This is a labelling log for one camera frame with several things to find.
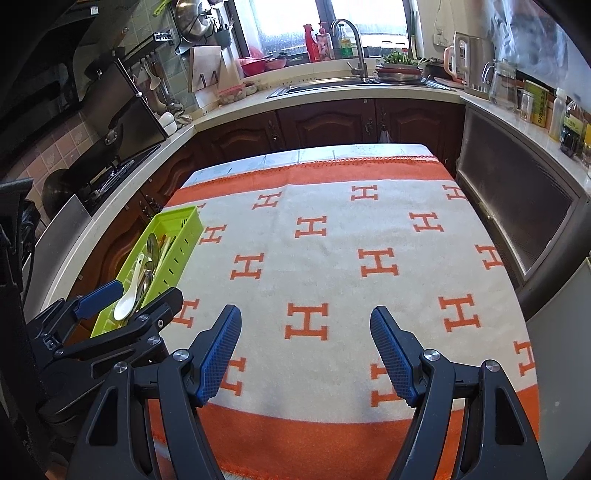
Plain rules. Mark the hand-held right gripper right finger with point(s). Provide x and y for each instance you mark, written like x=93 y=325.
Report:
x=397 y=355

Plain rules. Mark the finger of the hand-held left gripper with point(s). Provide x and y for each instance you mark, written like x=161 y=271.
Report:
x=147 y=318
x=99 y=297

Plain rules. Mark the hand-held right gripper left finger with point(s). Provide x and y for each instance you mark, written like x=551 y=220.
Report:
x=217 y=355

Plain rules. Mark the white ceramic spoon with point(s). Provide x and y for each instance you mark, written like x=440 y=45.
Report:
x=127 y=302

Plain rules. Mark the green plastic utensil tray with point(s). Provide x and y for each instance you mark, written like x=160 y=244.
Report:
x=184 y=230

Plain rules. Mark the stainless steel sheet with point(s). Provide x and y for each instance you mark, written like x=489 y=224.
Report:
x=64 y=230

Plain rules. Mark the black round pan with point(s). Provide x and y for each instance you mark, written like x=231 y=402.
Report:
x=55 y=189

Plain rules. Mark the black gas stove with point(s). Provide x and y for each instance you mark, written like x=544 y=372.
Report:
x=108 y=177

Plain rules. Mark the orange patterned blanket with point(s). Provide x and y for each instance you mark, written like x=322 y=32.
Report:
x=323 y=258

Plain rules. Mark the white appliance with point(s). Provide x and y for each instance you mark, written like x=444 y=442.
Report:
x=563 y=346

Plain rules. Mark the stacked white bowls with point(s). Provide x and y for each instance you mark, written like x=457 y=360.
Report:
x=166 y=120

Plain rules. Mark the grey crumpled cloth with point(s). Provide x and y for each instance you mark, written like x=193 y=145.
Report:
x=182 y=115

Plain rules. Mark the built-in appliance dark door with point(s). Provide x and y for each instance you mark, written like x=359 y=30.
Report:
x=517 y=194

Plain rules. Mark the small white hanging cloth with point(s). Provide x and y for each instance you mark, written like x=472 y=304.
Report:
x=385 y=134

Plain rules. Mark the hanging steel ladle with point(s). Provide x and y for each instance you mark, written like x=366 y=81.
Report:
x=152 y=76

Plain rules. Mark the white kitchen countertop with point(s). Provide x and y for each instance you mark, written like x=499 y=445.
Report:
x=240 y=104

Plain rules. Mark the clear container pink lid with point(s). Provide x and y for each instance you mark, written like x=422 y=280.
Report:
x=231 y=94

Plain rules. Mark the dark wooden kitchen cabinets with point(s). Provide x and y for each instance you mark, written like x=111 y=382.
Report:
x=323 y=124

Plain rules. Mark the pale cutting board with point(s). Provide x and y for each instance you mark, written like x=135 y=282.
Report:
x=207 y=69

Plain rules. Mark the black range hood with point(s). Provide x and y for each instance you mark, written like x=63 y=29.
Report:
x=46 y=46

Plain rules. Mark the pink bowl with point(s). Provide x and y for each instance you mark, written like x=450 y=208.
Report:
x=254 y=64

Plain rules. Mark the steel kitchen sink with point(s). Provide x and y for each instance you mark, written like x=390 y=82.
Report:
x=323 y=85

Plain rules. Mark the dark sauce bottle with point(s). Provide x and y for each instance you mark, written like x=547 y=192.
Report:
x=572 y=129

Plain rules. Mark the yellow green box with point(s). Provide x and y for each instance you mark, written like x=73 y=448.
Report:
x=538 y=106

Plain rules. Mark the teal hanging utensil cup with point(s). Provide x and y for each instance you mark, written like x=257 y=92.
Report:
x=224 y=37

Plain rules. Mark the glass pitcher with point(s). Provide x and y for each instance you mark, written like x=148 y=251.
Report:
x=501 y=85

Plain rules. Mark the white plastic bottle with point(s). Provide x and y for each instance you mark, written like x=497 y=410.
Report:
x=556 y=113

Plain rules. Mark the hanging steel pot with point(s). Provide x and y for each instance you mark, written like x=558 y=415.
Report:
x=194 y=23

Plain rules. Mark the steel basin with greens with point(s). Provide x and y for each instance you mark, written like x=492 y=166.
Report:
x=397 y=64

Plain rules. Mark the pink white electric kettle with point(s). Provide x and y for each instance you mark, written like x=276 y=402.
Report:
x=464 y=57

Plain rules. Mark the steel kitchen faucet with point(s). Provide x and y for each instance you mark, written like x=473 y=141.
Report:
x=353 y=46

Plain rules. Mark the green dish soap bottle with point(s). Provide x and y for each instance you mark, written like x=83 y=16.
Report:
x=345 y=44

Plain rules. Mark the pink patterned bottle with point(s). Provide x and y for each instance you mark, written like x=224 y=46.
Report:
x=325 y=46

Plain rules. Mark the red spray bottle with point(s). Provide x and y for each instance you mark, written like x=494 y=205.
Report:
x=311 y=44

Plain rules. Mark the kitchen window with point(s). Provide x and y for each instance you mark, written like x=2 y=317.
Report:
x=323 y=18

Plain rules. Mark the clear plastic bag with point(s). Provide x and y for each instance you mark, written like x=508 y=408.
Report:
x=521 y=27

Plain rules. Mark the white wall socket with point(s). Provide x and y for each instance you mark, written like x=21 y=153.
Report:
x=441 y=39

